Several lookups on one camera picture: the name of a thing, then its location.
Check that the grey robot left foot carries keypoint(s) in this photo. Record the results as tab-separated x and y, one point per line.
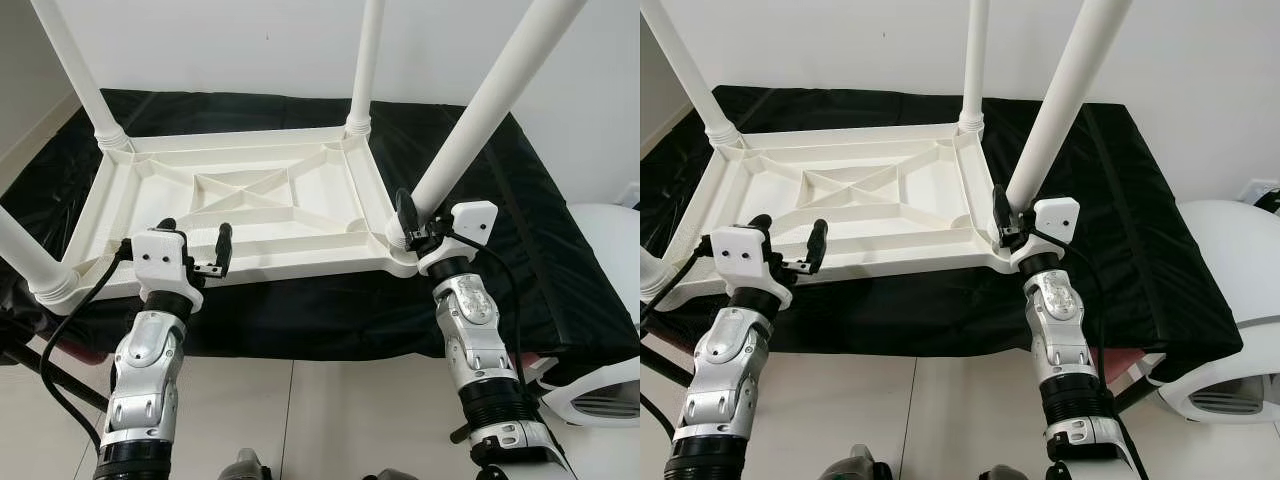
243	466
855	464

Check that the white domed appliance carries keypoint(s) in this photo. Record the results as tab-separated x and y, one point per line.
1230	300
605	300

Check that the black table cover cloth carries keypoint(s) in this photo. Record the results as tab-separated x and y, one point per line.
1150	250
540	250

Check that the black power plug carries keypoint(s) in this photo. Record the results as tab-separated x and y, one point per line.
1272	202

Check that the white plastic children table top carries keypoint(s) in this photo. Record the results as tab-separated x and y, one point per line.
300	180
900	180

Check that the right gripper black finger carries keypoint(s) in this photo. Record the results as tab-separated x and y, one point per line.
407	215
1002	212

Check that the red round object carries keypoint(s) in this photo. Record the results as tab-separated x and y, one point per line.
538	362
80	352

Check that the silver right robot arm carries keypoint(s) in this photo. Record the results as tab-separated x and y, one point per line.
1060	340
475	340

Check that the white wall socket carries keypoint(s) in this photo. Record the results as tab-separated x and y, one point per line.
632	192
1255	188

